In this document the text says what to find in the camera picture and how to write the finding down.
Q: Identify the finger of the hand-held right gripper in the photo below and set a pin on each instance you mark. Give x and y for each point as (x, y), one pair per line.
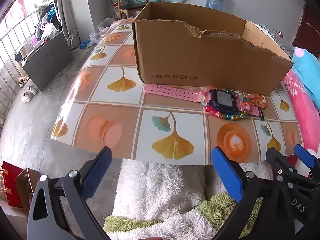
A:
(303, 153)
(280, 163)

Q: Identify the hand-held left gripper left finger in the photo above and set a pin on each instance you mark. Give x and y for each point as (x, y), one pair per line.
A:
(98, 172)

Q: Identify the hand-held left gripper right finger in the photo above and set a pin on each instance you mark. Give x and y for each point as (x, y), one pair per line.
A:
(226, 173)

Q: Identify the brown cardboard box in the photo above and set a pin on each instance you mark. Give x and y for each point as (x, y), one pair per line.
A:
(175, 55)

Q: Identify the green fluffy cloth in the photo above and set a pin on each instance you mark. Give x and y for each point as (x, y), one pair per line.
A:
(215, 210)

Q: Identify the pink floral blanket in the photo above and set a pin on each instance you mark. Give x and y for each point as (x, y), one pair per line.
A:
(307, 110)

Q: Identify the patterned vinyl tablecloth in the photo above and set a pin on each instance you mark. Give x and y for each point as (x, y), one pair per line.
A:
(115, 120)

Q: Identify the white fluffy blanket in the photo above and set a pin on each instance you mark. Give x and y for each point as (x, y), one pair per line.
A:
(155, 187)

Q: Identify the brown paper bag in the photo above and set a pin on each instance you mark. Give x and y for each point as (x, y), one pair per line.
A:
(26, 190)

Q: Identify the cyan pillow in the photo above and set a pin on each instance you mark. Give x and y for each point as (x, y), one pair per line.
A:
(307, 67)

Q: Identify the red paper bag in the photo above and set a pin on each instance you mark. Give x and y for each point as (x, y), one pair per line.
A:
(10, 185)

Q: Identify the white sneaker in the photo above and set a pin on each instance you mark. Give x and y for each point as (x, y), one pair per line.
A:
(32, 90)
(25, 97)

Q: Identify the beige sandals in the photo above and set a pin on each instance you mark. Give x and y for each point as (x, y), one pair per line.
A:
(22, 81)

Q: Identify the grey lace-trimmed quilt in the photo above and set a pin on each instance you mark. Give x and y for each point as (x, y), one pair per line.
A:
(272, 37)

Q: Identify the dark cabinet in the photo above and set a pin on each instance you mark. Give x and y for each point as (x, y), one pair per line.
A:
(47, 62)

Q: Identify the small red object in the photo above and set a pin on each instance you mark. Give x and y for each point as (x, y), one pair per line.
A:
(281, 34)

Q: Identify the blue slipper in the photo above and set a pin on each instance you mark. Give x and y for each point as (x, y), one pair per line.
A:
(85, 44)

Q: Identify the white plastic bag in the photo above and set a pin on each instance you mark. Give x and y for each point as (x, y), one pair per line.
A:
(102, 31)

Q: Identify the metal window railing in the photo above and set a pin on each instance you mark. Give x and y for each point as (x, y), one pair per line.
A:
(10, 55)

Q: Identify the pile of clothes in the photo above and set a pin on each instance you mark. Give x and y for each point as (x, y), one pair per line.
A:
(47, 22)

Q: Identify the grey curtain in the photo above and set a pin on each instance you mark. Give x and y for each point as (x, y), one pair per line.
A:
(67, 12)

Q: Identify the wooden chair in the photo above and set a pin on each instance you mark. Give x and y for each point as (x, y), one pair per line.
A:
(130, 6)

